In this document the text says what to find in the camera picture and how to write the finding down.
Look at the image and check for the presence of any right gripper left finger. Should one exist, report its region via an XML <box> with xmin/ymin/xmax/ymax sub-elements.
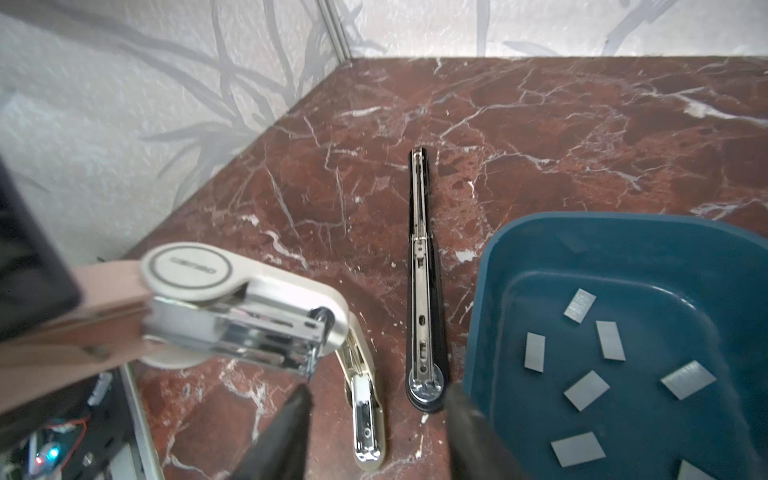
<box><xmin>229</xmin><ymin>384</ymin><xmax>313</xmax><ymax>480</ymax></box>

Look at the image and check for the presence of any black stapler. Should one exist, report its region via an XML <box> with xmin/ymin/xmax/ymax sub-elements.
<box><xmin>405</xmin><ymin>147</ymin><xmax>450</xmax><ymax>413</ymax></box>

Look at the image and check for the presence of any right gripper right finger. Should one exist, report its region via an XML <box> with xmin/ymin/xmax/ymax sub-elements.
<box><xmin>444</xmin><ymin>384</ymin><xmax>528</xmax><ymax>479</ymax></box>

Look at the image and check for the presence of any teal plastic tray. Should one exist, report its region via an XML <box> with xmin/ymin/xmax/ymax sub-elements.
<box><xmin>463</xmin><ymin>213</ymin><xmax>767</xmax><ymax>479</ymax></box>

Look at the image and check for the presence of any small green circuit board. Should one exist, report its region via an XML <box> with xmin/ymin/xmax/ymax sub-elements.
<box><xmin>27</xmin><ymin>418</ymin><xmax>88</xmax><ymax>479</ymax></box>

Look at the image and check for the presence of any beige stapler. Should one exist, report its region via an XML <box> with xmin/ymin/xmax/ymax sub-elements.
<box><xmin>140</xmin><ymin>242</ymin><xmax>386</xmax><ymax>471</ymax></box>

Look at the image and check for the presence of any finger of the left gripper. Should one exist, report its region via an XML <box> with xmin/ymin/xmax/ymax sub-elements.
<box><xmin>1</xmin><ymin>167</ymin><xmax>82</xmax><ymax>341</ymax></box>

